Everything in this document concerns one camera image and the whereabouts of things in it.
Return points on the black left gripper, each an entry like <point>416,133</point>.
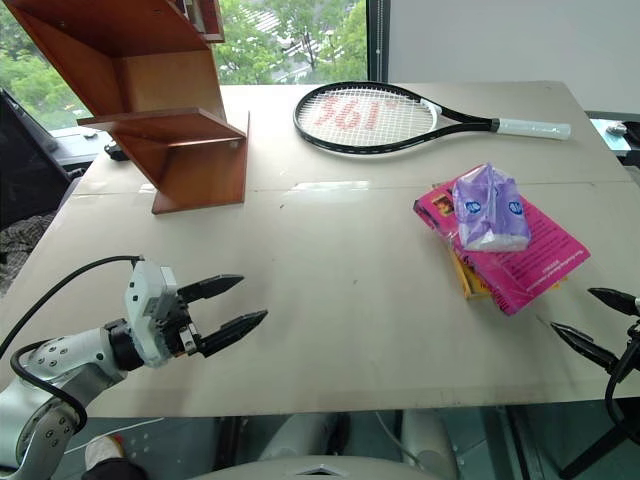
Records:
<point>176,332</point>

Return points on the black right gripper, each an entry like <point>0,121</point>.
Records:
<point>635,337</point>

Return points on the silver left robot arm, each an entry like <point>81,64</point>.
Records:
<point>65,357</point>

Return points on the pink book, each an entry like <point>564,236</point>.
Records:
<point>545,250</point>

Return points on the yellow book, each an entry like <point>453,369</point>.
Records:
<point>470,280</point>

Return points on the brown wooden shelf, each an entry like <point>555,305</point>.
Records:
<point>150,100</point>

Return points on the black metal stand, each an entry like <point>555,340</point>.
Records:
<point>595,445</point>

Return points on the purple tissue pack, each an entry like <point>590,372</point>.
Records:
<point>492,215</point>

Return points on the silver robot torso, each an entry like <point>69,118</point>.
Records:
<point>320,450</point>

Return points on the white red shoe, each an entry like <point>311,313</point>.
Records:
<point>107,457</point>

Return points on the teal side table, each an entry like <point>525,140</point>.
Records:
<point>612,132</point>

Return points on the small black object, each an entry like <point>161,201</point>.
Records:
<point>115,151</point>

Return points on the grey crumpled cloth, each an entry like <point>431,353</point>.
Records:
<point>20,245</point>

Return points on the black white tennis racket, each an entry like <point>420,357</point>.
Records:
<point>370,117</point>

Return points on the black monitor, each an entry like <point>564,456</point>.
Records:
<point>25,165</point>

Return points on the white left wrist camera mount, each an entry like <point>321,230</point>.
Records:
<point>145,295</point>

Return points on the black window frame post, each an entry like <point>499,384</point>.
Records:
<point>378,40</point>

